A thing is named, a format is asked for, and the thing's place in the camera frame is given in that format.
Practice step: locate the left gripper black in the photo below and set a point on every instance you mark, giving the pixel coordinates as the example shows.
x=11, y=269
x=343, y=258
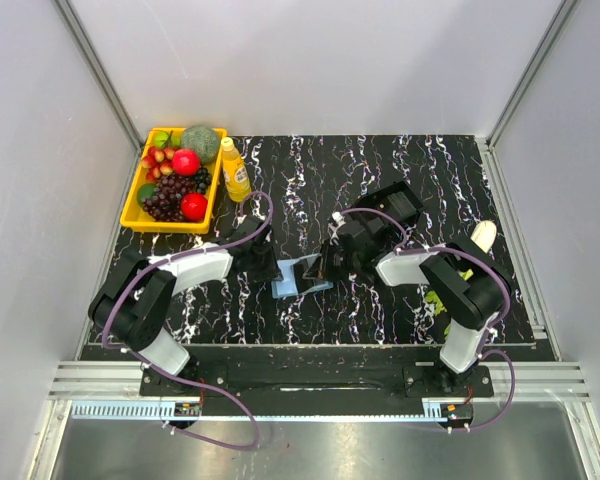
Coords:
x=272, y=272

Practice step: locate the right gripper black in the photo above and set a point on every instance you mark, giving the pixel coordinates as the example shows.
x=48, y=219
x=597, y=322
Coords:
x=328, y=248

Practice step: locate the blue card holder wallet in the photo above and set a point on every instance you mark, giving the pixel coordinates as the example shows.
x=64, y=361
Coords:
x=292, y=283

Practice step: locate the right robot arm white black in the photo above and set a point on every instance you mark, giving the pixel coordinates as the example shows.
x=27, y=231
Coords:
x=404, y=266

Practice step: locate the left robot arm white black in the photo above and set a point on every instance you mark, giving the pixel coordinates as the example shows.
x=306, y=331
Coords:
x=133, y=302

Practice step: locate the yellow juice bottle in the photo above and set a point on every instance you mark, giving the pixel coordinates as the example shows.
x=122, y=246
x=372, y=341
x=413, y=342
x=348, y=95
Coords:
x=236, y=178

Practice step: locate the red apple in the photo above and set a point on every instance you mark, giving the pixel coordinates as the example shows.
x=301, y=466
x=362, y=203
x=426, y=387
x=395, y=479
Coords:
x=194, y=206

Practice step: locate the dark purple grape bunch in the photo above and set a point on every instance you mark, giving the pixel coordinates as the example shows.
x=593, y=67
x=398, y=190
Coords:
x=164, y=205

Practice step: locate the yellow plastic tray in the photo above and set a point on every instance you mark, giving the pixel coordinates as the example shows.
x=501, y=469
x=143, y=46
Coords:
x=134, y=218

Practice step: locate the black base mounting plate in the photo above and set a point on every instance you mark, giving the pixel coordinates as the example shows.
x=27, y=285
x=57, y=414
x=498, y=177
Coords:
x=412, y=371

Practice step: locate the green melon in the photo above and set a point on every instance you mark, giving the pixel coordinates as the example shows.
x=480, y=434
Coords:
x=203, y=140

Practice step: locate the green avocado fruit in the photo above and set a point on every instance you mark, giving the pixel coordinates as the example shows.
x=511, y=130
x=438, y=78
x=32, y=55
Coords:
x=145, y=191

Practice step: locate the white celery stalk with leaves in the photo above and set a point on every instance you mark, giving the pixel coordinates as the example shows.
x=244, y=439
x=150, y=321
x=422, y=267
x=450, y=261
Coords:
x=462, y=290

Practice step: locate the small red fruit cluster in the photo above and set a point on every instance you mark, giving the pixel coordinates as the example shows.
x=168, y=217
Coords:
x=157, y=163

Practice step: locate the green lime fruit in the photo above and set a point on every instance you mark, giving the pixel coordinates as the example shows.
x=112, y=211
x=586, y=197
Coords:
x=162, y=139

